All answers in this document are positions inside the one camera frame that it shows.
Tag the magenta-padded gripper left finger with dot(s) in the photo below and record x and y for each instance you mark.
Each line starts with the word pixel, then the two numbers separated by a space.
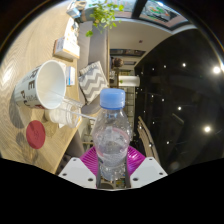
pixel 78 171

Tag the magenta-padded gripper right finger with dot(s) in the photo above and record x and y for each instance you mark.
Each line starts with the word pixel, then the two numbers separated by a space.
pixel 146 171

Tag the clear blue-capped water bottle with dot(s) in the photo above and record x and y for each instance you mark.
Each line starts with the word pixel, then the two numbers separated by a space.
pixel 111 140

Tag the flat round red coaster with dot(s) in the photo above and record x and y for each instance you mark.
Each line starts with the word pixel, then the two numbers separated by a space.
pixel 35 134

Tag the clear plastic cup with straw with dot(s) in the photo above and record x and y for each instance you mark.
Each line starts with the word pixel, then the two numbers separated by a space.
pixel 65 116

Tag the grey white chevron cushion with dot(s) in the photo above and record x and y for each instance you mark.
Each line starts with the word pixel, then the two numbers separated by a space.
pixel 93 83

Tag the white round column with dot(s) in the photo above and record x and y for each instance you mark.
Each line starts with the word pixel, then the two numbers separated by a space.
pixel 130 81

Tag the white printed mug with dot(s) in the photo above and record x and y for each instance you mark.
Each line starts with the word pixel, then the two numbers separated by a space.
pixel 33 90

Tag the small blue white box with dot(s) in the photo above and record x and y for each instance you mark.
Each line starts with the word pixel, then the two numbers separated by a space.
pixel 70 76

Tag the person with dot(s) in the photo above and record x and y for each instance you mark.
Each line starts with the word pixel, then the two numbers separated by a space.
pixel 117 62

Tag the group of ceiling lights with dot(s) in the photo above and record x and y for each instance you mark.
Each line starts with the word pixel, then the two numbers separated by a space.
pixel 216 70

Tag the thick white book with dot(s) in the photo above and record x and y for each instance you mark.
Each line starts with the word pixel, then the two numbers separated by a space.
pixel 66 48

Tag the green potted plant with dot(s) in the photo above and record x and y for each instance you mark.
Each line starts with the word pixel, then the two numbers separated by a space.
pixel 103 15

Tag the blue tissue pack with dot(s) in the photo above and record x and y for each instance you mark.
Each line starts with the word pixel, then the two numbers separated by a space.
pixel 74 12

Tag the window with colourful posters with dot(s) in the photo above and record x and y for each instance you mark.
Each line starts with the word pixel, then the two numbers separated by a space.
pixel 160 11

